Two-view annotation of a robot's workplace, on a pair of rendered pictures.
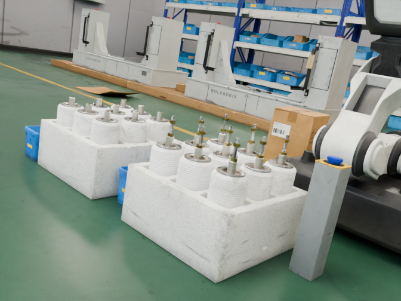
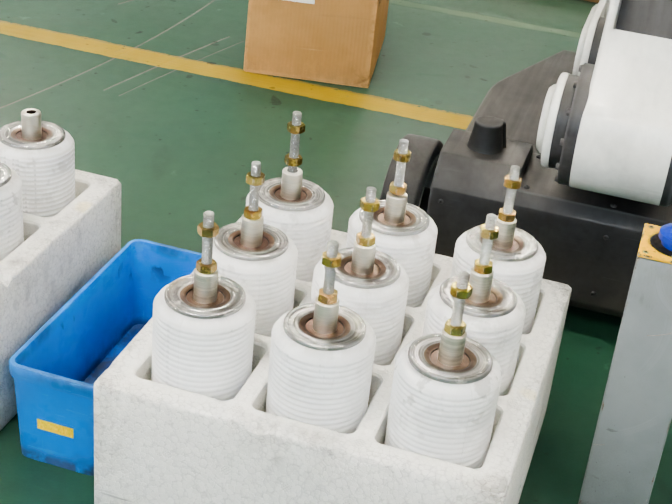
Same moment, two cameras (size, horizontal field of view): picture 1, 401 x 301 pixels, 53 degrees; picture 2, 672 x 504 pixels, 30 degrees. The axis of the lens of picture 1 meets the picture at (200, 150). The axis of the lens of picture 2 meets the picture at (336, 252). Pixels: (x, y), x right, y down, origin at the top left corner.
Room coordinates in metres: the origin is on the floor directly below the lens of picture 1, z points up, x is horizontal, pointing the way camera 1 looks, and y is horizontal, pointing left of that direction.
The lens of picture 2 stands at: (0.19, 0.42, 0.87)
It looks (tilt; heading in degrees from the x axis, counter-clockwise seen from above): 29 degrees down; 334
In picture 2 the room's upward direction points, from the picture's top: 6 degrees clockwise
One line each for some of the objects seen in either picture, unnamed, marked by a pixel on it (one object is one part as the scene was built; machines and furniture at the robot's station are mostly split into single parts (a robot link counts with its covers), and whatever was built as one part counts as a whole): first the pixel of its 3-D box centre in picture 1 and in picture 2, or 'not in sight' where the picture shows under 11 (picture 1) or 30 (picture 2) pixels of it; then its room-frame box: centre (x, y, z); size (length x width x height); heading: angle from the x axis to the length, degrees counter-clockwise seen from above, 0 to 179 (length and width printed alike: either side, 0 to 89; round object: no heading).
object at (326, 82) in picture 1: (267, 71); not in sight; (3.71, -0.47, 0.45); 1.45 x 0.57 x 0.74; 49
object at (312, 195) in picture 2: (221, 142); (290, 194); (1.31, -0.06, 0.25); 0.08 x 0.08 x 0.01
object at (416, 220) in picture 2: (249, 152); (394, 218); (1.23, -0.15, 0.25); 0.08 x 0.08 x 0.01
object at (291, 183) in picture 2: (221, 138); (291, 184); (1.31, -0.06, 0.26); 0.02 x 0.02 x 0.03
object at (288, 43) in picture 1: (301, 44); not in sight; (6.48, -1.23, 0.90); 0.50 x 0.38 x 0.21; 140
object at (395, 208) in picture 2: (250, 149); (395, 207); (1.23, -0.15, 0.26); 0.02 x 0.02 x 0.03
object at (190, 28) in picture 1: (197, 30); not in sight; (7.95, 0.46, 0.90); 0.50 x 0.38 x 0.21; 140
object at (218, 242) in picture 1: (215, 206); (346, 400); (1.14, -0.07, 0.09); 0.39 x 0.39 x 0.18; 49
